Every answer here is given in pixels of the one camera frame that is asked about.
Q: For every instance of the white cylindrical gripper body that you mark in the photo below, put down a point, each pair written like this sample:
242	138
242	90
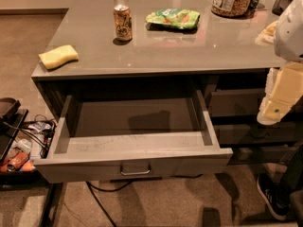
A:
291	35

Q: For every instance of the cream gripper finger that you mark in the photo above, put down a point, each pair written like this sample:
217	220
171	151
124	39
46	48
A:
288	90

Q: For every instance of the grey top drawer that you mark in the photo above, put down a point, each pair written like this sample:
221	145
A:
133	139

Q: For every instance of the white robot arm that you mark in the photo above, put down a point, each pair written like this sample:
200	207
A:
288	33

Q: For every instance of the green chip bag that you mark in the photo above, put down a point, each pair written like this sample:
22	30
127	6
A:
175	18

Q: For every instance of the black sneaker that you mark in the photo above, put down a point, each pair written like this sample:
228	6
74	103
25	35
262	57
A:
267	189

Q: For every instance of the orange soda can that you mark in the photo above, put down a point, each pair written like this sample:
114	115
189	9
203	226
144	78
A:
123	22

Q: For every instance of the grey cabinet counter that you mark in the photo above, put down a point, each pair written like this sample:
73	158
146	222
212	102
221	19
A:
219	58

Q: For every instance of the yellow sponge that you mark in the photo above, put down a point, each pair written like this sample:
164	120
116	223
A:
58	56

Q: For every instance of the black cluttered bin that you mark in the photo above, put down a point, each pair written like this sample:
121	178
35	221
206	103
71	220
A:
17	168

